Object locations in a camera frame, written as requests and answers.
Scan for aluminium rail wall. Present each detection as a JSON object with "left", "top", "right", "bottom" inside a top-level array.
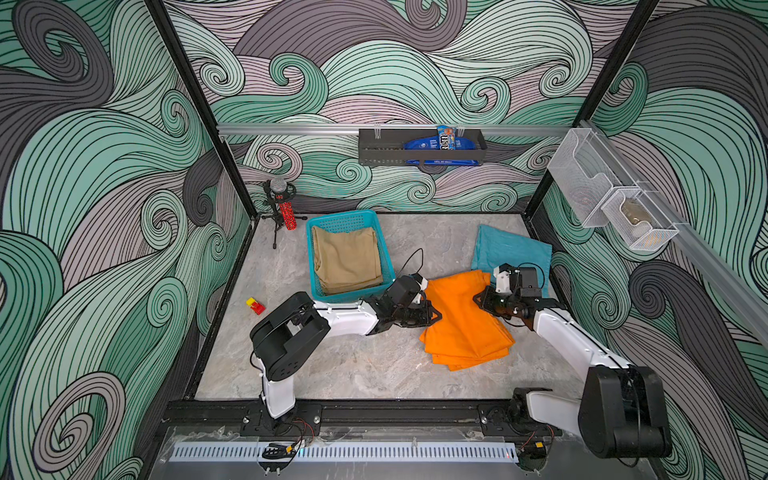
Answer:
[
  {"left": 217, "top": 123, "right": 570, "bottom": 137},
  {"left": 580, "top": 120, "right": 767, "bottom": 345}
]

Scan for red glitter microphone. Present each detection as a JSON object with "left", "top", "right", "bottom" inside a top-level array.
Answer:
[{"left": 269, "top": 178, "right": 297, "bottom": 231}]

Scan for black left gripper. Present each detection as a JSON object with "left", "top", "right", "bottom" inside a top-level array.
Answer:
[{"left": 391, "top": 302, "right": 443, "bottom": 329}]

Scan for black corner frame post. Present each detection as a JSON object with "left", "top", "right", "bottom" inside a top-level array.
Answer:
[
  {"left": 144, "top": 0, "right": 259, "bottom": 224},
  {"left": 524, "top": 0, "right": 661, "bottom": 216}
]

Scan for aluminium rail back wall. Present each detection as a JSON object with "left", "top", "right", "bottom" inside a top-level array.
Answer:
[{"left": 217, "top": 123, "right": 570, "bottom": 137}]

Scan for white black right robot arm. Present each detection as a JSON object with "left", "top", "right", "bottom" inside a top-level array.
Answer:
[{"left": 473, "top": 264, "right": 673, "bottom": 459}]

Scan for clear plastic wall bin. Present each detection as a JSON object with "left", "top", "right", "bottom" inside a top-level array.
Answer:
[{"left": 548, "top": 128, "right": 619, "bottom": 228}]

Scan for teal plastic basket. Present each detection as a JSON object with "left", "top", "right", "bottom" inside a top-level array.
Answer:
[{"left": 306, "top": 210, "right": 395, "bottom": 303}]

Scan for black microphone tripod stand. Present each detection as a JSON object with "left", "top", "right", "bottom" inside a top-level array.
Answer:
[{"left": 261, "top": 179, "right": 308, "bottom": 250}]

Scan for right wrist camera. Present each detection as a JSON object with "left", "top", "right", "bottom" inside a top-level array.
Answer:
[{"left": 493, "top": 264, "right": 517, "bottom": 295}]

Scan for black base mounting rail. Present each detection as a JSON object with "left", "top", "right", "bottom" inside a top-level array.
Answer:
[{"left": 161, "top": 399, "right": 563, "bottom": 440}]

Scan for black wall shelf tray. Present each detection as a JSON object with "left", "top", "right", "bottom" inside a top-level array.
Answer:
[{"left": 358, "top": 127, "right": 488, "bottom": 167}]

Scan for black corner frame post left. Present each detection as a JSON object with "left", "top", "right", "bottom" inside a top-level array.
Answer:
[{"left": 144, "top": 0, "right": 259, "bottom": 224}]

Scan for aluminium rail right wall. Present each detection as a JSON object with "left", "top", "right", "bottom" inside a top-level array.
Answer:
[{"left": 580, "top": 120, "right": 767, "bottom": 345}]

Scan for red yellow toy block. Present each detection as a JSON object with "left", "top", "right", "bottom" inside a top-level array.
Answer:
[{"left": 246, "top": 298, "right": 266, "bottom": 315}]

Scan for black corner frame post right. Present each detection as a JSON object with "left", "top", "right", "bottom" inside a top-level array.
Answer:
[{"left": 524, "top": 0, "right": 661, "bottom": 216}]

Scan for small clear plastic bin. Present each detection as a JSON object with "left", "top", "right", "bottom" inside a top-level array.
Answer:
[{"left": 601, "top": 187, "right": 679, "bottom": 252}]

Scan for teal cloth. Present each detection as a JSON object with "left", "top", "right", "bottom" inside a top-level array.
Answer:
[{"left": 471, "top": 225, "right": 553, "bottom": 297}]

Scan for blue snack package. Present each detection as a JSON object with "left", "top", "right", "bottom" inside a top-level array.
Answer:
[{"left": 403, "top": 126, "right": 478, "bottom": 166}]

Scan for white slotted cable duct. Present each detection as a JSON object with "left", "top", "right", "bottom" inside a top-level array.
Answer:
[{"left": 169, "top": 440, "right": 519, "bottom": 463}]

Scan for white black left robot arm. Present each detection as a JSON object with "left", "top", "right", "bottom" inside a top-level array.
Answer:
[{"left": 249, "top": 274, "right": 442, "bottom": 419}]

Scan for khaki pants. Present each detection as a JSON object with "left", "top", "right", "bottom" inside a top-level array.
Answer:
[{"left": 311, "top": 226, "right": 383, "bottom": 295}]

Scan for orange cloth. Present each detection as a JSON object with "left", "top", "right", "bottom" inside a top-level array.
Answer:
[{"left": 420, "top": 270, "right": 515, "bottom": 371}]

